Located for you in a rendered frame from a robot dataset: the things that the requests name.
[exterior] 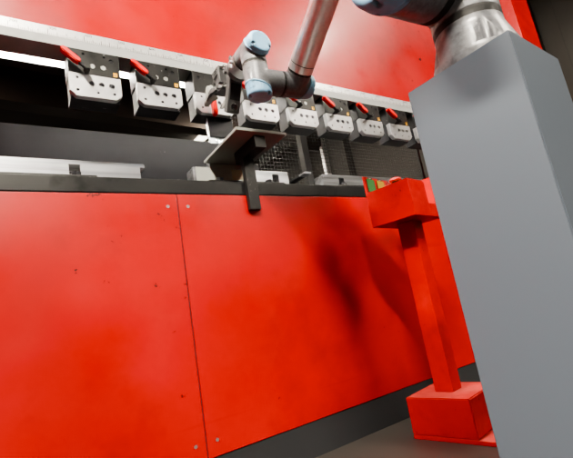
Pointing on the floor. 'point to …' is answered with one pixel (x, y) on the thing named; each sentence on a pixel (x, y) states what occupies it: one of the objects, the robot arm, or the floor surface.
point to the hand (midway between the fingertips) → (214, 107)
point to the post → (305, 159)
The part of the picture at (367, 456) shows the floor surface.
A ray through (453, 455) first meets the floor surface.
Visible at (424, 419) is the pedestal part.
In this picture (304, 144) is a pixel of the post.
